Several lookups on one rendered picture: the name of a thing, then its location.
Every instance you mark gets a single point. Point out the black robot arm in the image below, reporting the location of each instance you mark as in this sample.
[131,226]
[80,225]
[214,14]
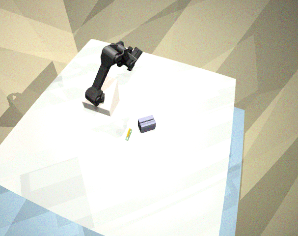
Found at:
[110,55]

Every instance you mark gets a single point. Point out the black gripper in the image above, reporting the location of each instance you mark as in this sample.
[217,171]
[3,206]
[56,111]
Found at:
[119,64]

